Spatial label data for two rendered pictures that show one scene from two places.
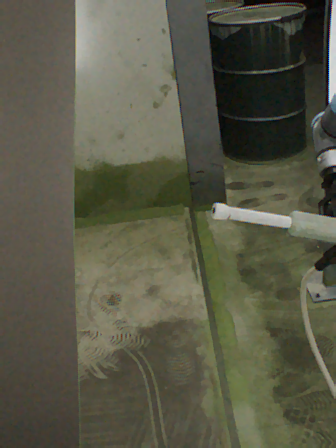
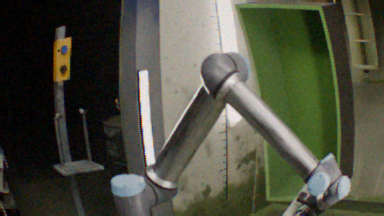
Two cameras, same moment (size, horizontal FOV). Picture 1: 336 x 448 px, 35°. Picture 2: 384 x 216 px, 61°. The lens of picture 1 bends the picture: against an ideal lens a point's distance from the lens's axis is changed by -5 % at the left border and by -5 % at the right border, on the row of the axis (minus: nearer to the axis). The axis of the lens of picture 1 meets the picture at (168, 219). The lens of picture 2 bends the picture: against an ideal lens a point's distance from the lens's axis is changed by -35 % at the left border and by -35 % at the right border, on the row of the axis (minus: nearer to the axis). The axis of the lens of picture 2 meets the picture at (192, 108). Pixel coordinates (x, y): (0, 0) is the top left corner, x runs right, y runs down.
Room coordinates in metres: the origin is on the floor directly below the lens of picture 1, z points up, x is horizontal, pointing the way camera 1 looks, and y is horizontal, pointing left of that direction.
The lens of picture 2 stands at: (1.88, -1.81, 1.40)
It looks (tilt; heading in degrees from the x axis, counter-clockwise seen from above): 8 degrees down; 137
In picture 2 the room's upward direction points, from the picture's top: 3 degrees counter-clockwise
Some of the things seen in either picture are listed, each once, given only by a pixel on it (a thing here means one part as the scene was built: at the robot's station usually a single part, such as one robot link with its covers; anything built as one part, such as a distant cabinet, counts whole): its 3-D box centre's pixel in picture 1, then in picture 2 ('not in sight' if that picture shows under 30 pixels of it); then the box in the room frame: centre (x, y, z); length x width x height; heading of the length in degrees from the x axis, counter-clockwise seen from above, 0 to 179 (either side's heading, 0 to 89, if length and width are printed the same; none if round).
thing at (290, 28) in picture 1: (260, 84); not in sight; (3.27, -0.70, 0.44); 0.59 x 0.58 x 0.89; 13
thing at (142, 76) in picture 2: not in sight; (145, 128); (-0.15, -0.22, 0.96); 0.06 x 0.02 x 0.63; 89
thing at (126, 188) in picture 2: not in sight; (131, 196); (0.47, -0.84, 0.83); 0.17 x 0.15 x 0.18; 105
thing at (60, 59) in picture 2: not in sight; (61, 59); (-0.35, -0.73, 1.42); 0.12 x 0.06 x 0.26; 89
